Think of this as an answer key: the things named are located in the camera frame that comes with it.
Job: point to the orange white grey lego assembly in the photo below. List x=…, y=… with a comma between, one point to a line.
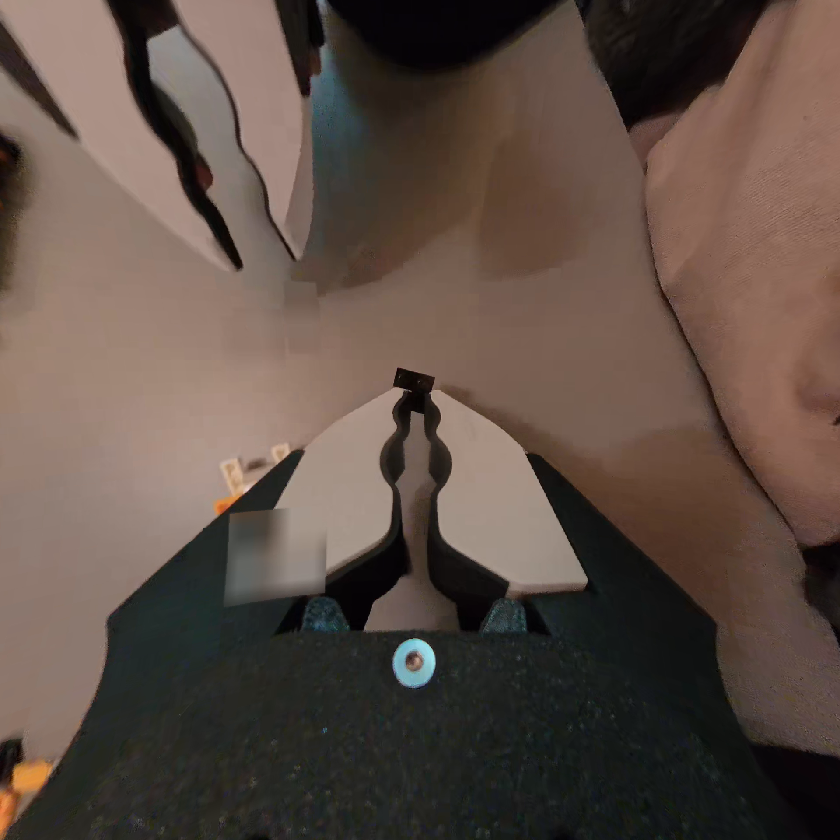
x=231, y=476

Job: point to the black L-shaped lego piece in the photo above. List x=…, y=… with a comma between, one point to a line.
x=413, y=380

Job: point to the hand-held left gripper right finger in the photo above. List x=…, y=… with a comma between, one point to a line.
x=505, y=518

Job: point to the beige cloth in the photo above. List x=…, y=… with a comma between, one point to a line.
x=754, y=295

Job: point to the pile of mixed small lego pieces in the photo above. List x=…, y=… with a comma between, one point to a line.
x=29, y=778

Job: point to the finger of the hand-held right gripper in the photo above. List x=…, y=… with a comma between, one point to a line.
x=79, y=65
x=262, y=98

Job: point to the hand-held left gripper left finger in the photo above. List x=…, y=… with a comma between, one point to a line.
x=354, y=485

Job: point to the person's black sweater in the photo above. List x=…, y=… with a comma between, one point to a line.
x=453, y=33

